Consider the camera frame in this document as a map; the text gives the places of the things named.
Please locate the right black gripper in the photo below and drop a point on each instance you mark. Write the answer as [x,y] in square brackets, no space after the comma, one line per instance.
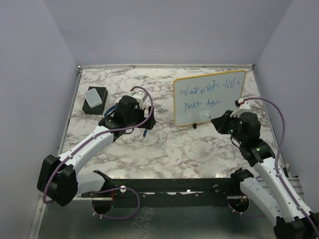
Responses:
[221,122]

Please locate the grey whiteboard eraser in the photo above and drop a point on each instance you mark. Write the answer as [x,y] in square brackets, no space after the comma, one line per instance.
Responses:
[92,98]

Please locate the yellow framed whiteboard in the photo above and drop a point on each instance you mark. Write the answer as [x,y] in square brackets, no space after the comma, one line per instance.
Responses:
[213,94]

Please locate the black box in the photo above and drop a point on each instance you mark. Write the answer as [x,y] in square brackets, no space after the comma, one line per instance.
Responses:
[98,110]

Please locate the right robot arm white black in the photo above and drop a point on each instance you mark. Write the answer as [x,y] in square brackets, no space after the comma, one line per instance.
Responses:
[290,217]

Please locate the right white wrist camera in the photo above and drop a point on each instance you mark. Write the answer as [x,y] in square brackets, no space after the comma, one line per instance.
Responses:
[242,107]

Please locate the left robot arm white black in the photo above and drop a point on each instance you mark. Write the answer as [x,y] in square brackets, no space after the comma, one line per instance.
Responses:
[58,179]

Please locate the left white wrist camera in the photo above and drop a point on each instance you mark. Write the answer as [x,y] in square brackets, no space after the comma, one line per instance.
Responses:
[140,96]

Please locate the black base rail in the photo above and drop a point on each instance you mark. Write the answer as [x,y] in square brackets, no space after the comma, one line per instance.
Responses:
[181,192]

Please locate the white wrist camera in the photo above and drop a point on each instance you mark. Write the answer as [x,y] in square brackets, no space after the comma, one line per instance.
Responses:
[140,96]
[242,107]

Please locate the blue handled pliers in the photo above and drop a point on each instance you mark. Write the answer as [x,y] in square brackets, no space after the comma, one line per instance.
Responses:
[110,110]

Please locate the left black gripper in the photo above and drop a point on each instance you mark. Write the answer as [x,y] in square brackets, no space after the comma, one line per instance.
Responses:
[150,122]

